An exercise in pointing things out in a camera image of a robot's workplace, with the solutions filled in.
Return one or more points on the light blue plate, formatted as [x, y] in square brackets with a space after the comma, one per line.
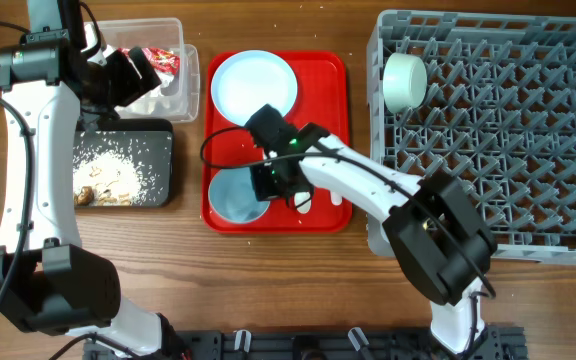
[249, 80]

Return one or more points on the red snack wrapper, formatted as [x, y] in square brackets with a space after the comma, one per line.
[164, 61]

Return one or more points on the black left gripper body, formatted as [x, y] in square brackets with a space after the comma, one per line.
[117, 83]

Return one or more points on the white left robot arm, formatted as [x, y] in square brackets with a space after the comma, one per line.
[52, 82]

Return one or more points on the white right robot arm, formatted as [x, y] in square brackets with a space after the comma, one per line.
[442, 244]

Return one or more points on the blue-grey dishwasher rack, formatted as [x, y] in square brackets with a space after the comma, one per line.
[499, 114]

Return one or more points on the brown food scrap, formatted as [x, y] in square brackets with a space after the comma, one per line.
[85, 196]

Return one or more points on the red plastic tray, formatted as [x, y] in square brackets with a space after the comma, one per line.
[321, 99]

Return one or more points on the white plastic spoon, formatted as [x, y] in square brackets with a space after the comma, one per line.
[302, 202]

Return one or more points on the black food waste tray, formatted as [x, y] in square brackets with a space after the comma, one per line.
[150, 144]

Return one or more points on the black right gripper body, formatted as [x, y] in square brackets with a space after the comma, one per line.
[261, 185]

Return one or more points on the pale green bowl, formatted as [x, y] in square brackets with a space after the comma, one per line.
[404, 82]

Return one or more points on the clear plastic bin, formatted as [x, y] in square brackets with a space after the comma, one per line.
[164, 33]

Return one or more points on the white tissue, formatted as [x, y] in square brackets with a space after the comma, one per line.
[165, 101]

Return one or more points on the white rice pile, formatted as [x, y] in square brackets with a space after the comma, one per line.
[113, 177]

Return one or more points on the white plastic fork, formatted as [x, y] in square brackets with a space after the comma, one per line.
[336, 199]

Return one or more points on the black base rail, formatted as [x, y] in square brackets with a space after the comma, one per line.
[498, 343]

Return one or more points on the small blue bowl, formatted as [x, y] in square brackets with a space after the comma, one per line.
[232, 197]

